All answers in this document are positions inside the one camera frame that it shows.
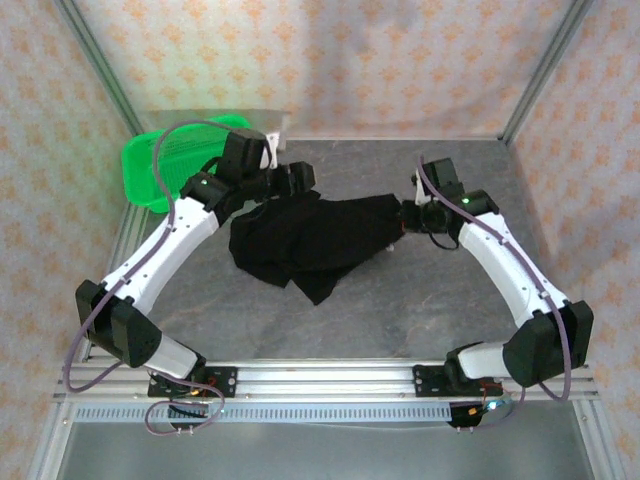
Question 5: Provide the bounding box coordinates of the green plastic mesh basket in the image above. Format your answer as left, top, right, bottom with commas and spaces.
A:
121, 113, 251, 215

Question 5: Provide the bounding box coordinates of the black t-shirt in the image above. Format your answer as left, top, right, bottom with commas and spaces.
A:
228, 188, 407, 306

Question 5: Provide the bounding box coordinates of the grey metal sheet panel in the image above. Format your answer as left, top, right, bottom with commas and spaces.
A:
29, 422, 621, 480

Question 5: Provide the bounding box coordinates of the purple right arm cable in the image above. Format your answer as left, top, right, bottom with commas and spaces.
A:
417, 155, 576, 431

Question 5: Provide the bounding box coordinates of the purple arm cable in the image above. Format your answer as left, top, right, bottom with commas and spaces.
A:
64, 119, 244, 437
417, 155, 576, 431

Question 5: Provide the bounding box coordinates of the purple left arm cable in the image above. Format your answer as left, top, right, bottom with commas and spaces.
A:
64, 119, 244, 437

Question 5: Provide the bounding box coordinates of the aluminium frame post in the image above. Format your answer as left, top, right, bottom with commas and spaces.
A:
498, 0, 596, 146
53, 0, 149, 139

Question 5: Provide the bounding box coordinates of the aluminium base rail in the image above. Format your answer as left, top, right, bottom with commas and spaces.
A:
52, 362, 599, 402

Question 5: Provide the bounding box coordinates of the slotted grey cable duct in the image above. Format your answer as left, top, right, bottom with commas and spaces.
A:
73, 402, 454, 425

